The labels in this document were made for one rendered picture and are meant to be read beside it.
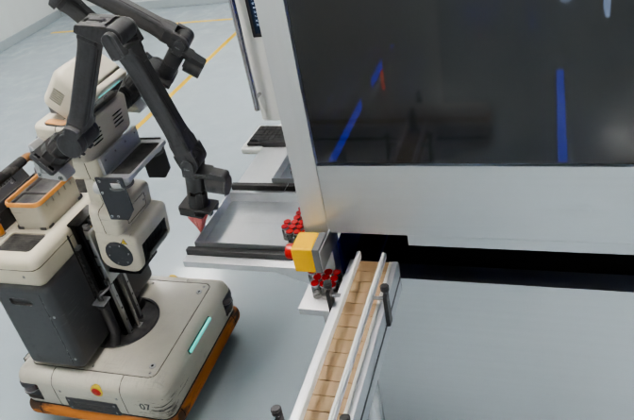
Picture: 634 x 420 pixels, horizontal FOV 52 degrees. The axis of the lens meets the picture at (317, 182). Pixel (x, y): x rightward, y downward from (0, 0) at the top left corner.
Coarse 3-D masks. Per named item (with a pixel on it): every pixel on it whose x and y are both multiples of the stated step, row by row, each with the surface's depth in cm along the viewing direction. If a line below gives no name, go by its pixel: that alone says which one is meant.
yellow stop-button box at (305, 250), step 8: (304, 232) 163; (312, 232) 162; (320, 232) 162; (296, 240) 161; (304, 240) 160; (312, 240) 160; (320, 240) 159; (296, 248) 158; (304, 248) 157; (312, 248) 157; (320, 248) 157; (296, 256) 159; (304, 256) 158; (312, 256) 158; (296, 264) 160; (304, 264) 160; (312, 264) 159; (320, 264) 158; (320, 272) 160
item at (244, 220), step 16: (240, 192) 208; (224, 208) 205; (240, 208) 206; (256, 208) 204; (272, 208) 203; (288, 208) 201; (208, 224) 196; (224, 224) 200; (240, 224) 198; (256, 224) 197; (272, 224) 195; (208, 240) 194; (224, 240) 192; (240, 240) 191; (256, 240) 190; (272, 240) 188
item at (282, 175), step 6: (288, 156) 224; (282, 162) 220; (288, 162) 225; (282, 168) 220; (288, 168) 222; (276, 174) 215; (282, 174) 220; (288, 174) 219; (276, 180) 212; (282, 180) 211; (288, 180) 210
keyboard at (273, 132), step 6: (264, 126) 265; (270, 126) 264; (276, 126) 263; (258, 132) 262; (264, 132) 260; (270, 132) 260; (276, 132) 259; (282, 132) 258; (252, 138) 258; (258, 138) 257; (264, 138) 256; (270, 138) 255; (276, 138) 254; (282, 138) 254; (252, 144) 257; (258, 144) 256
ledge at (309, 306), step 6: (306, 294) 166; (312, 294) 166; (306, 300) 164; (312, 300) 164; (318, 300) 164; (324, 300) 163; (300, 306) 163; (306, 306) 163; (312, 306) 162; (318, 306) 162; (324, 306) 161; (300, 312) 163; (306, 312) 162; (312, 312) 162; (318, 312) 161; (324, 312) 161
